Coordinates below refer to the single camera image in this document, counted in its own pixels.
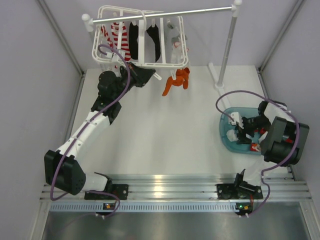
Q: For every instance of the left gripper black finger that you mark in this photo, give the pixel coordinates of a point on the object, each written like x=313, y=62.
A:
x=141, y=81
x=141, y=73

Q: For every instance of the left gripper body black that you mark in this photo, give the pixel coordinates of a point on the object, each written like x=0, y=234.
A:
x=123, y=80

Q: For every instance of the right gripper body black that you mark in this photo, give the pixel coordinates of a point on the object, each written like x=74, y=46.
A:
x=258, y=122

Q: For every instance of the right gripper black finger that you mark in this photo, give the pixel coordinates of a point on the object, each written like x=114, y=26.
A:
x=243, y=140
x=241, y=134

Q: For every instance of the white hanger clip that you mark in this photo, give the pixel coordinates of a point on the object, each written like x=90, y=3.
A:
x=157, y=76

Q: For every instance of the orange sock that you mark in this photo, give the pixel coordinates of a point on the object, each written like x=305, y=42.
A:
x=182, y=78
x=169, y=83
x=255, y=147

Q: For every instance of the white plastic sock hanger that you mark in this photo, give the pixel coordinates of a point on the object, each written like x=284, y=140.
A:
x=146, y=46

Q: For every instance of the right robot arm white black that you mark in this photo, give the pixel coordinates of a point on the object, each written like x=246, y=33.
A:
x=281, y=144

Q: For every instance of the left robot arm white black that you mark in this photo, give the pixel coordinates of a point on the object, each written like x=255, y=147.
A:
x=63, y=167

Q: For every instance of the red white patterned sock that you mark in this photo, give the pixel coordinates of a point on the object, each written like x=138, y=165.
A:
x=260, y=131

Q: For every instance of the blue plastic basin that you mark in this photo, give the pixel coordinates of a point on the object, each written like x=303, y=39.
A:
x=224, y=126

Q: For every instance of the white sock red trim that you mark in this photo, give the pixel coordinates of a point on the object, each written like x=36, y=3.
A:
x=177, y=53

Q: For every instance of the black sock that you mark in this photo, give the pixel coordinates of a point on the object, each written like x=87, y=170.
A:
x=153, y=32
x=133, y=41

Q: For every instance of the grey sock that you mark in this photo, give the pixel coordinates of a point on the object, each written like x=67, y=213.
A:
x=173, y=33

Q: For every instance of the silver metal clothes rack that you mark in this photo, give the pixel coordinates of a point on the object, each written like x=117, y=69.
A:
x=217, y=77

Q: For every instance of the red white striped sock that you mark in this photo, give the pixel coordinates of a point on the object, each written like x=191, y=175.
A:
x=106, y=36
x=120, y=37

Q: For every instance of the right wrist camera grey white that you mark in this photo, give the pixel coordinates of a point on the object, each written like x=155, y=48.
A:
x=236, y=120

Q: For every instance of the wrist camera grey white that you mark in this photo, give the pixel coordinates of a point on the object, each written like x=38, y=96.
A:
x=236, y=120
x=115, y=59

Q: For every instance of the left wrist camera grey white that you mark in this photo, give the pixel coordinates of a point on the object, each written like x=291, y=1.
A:
x=115, y=59

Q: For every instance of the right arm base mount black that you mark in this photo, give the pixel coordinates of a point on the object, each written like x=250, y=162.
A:
x=226, y=191

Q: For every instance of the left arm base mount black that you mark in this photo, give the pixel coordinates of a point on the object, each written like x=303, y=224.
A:
x=120, y=190

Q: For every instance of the aluminium mounting rail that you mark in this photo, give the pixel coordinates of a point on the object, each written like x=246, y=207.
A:
x=283, y=187

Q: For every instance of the slotted grey cable duct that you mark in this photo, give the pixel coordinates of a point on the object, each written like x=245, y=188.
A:
x=152, y=207

